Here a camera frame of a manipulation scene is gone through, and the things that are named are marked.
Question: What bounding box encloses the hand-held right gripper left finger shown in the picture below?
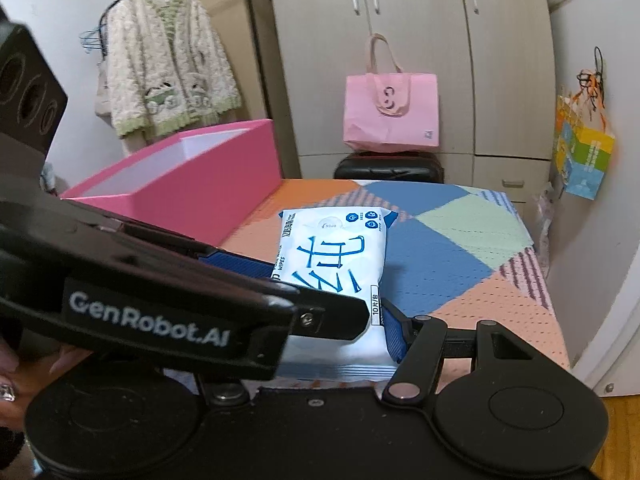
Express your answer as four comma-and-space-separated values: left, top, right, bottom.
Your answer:
197, 372, 253, 408

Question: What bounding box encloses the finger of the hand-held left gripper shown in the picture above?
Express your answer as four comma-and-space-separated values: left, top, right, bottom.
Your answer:
210, 270, 372, 342
120, 220, 306, 293

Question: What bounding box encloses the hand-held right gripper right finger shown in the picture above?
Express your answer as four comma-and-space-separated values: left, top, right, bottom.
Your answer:
381, 305, 538, 405

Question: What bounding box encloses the wet wipes pack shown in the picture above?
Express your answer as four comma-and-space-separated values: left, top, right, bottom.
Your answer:
270, 205, 401, 381

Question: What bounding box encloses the pink cardboard box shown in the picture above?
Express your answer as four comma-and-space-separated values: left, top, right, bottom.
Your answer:
60, 119, 283, 248

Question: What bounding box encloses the person's left hand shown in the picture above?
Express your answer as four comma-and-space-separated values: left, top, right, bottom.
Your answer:
0, 332, 96, 403

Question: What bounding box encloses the patchwork tablecloth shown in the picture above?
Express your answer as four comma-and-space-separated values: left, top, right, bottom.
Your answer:
165, 178, 571, 391

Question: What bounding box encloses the black suitcase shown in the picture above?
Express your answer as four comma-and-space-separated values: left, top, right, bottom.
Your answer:
333, 152, 446, 184

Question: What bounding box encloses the clear plastic bag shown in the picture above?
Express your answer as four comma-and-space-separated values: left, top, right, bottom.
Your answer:
534, 182, 557, 261

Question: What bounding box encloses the cream fluffy cardigan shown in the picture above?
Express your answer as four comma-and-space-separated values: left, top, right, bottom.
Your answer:
100, 0, 244, 142

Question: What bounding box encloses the pink tote bag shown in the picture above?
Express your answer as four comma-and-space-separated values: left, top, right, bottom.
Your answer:
342, 32, 441, 152

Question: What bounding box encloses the colourful gift bag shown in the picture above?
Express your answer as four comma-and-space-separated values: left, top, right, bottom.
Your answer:
552, 46, 616, 202

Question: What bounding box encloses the black clothes rack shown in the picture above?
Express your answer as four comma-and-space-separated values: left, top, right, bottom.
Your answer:
97, 0, 161, 61

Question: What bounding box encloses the beige wardrobe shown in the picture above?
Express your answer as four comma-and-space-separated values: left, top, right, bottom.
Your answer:
265, 0, 558, 206

